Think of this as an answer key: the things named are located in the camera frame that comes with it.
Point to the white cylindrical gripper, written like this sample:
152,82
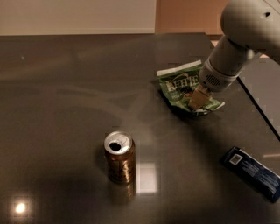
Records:
214,77

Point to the green jalapeno chip bag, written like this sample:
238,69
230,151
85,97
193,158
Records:
178,85

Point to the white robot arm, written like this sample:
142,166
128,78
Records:
250,27

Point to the orange soda can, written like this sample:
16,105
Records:
120,154

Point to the dark blue snack packet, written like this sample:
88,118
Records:
264,180

